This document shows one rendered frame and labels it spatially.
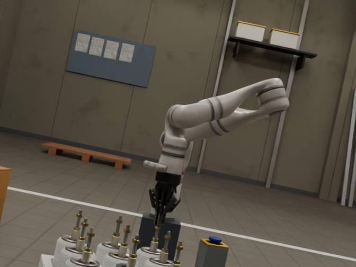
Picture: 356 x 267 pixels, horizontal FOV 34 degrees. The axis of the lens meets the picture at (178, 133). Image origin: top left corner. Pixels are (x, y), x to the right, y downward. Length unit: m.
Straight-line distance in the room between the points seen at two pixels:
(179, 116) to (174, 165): 0.14
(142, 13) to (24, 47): 2.08
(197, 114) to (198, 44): 8.43
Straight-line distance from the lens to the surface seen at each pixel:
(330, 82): 10.45
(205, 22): 10.21
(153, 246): 1.78
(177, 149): 1.73
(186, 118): 1.71
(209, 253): 1.76
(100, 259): 1.74
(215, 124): 1.96
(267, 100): 1.85
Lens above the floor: 0.62
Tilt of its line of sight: level
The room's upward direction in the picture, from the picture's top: 12 degrees clockwise
